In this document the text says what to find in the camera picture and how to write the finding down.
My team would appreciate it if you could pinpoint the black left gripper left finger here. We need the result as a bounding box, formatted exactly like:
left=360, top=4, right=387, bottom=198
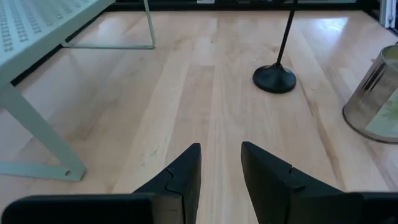
left=1, top=142, right=203, bottom=224

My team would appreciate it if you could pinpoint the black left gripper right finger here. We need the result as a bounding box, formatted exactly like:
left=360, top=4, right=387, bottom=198
left=241, top=141, right=398, bottom=224

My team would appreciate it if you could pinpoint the black candlestick holder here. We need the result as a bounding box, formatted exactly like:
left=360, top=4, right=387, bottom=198
left=252, top=0, right=298, bottom=95

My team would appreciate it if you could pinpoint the glass candle jar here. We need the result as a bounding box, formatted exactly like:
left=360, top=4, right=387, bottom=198
left=341, top=44, right=398, bottom=144

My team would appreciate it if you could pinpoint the mint green mesh shelf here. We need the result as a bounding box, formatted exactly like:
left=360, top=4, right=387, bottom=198
left=0, top=0, right=156, bottom=182

